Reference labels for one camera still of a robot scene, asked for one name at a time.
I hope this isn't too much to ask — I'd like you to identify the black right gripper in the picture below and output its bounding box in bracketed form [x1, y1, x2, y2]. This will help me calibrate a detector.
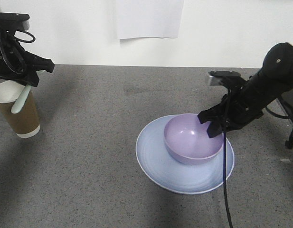
[198, 78, 264, 138]

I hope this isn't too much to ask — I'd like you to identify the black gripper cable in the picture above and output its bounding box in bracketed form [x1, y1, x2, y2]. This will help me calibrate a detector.
[0, 25, 36, 74]
[221, 87, 234, 228]

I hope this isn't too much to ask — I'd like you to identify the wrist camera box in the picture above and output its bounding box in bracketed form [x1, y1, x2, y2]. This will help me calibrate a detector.
[0, 12, 30, 31]
[205, 71, 241, 86]

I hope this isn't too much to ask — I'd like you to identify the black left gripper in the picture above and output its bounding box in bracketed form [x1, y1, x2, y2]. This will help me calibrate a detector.
[0, 29, 55, 87]

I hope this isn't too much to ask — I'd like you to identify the pale green plastic spoon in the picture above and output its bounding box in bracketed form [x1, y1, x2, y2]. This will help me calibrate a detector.
[11, 82, 32, 114]

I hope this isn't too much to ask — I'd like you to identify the brown paper cup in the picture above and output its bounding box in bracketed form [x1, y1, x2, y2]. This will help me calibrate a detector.
[0, 81, 40, 138]

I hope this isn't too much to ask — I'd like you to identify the light blue round plate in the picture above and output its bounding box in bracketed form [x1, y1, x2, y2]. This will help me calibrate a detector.
[136, 115, 235, 195]

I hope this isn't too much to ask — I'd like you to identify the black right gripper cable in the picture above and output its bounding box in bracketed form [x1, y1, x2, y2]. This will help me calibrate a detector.
[221, 87, 234, 228]

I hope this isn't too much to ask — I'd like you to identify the purple plastic bowl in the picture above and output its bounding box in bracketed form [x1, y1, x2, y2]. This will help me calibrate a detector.
[164, 114, 223, 165]

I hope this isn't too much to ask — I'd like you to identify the white paper sheet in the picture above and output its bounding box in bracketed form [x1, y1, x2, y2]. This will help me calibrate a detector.
[115, 0, 184, 39]

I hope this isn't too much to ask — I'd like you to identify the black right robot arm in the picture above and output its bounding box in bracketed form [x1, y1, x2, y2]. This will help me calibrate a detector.
[198, 43, 293, 138]

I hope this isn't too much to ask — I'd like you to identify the black gas stove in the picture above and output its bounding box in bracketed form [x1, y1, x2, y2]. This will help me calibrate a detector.
[265, 89, 293, 149]

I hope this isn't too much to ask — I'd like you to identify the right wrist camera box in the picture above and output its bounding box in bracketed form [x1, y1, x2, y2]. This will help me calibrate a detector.
[205, 71, 241, 86]

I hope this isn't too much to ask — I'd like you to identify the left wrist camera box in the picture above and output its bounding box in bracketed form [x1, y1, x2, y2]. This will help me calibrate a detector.
[0, 12, 30, 31]

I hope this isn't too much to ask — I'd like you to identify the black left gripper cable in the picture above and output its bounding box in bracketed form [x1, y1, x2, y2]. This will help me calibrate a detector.
[0, 25, 36, 74]

